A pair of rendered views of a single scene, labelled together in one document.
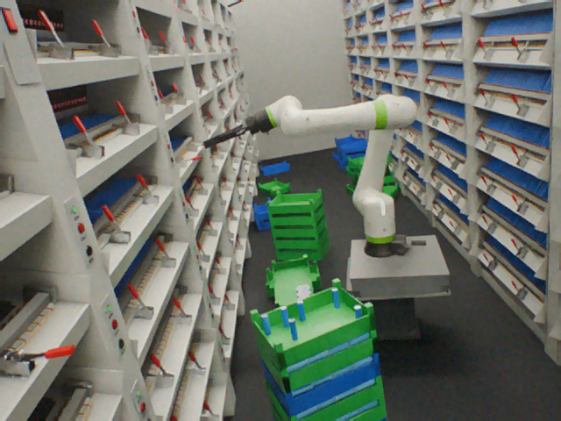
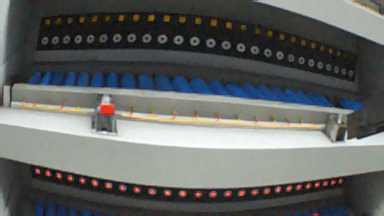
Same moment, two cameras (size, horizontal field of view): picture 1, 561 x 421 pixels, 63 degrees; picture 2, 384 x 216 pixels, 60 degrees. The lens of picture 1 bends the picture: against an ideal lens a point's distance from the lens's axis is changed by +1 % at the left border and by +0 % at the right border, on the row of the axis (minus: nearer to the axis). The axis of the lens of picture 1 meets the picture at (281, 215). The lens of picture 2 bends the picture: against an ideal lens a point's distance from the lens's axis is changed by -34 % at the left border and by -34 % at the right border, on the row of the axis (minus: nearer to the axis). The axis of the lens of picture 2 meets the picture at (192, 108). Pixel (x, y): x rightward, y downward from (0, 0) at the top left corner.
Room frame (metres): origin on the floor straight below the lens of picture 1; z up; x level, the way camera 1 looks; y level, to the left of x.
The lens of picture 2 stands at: (1.62, -0.10, 0.96)
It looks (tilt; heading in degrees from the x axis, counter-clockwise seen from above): 1 degrees down; 75
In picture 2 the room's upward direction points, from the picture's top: 4 degrees clockwise
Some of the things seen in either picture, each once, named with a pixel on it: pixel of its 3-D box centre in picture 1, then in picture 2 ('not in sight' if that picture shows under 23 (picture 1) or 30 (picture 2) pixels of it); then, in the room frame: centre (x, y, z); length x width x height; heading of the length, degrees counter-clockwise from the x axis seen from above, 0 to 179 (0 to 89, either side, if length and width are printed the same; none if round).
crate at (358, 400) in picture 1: (323, 386); not in sight; (1.14, -0.03, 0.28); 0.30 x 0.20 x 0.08; 110
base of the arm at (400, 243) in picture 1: (394, 244); not in sight; (1.77, -0.45, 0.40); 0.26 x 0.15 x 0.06; 68
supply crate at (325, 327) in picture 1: (311, 319); not in sight; (1.14, -0.03, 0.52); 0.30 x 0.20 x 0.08; 110
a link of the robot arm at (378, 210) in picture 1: (378, 216); not in sight; (1.81, -0.40, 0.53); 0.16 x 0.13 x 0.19; 4
